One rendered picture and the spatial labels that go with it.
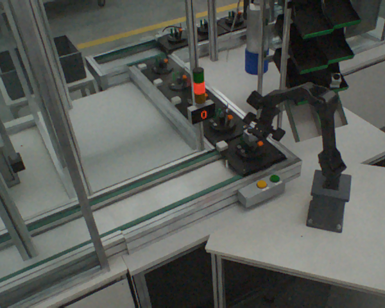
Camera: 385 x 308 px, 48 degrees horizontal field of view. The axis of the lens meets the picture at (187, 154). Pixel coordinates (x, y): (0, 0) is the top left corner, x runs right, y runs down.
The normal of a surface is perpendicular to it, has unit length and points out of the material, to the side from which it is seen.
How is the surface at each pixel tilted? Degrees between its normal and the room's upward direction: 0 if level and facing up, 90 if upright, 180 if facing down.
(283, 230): 0
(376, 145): 0
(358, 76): 90
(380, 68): 90
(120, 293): 90
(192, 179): 0
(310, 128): 45
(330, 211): 90
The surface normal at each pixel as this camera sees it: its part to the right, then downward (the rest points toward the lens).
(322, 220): -0.33, 0.62
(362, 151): -0.07, -0.77
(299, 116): 0.16, -0.13
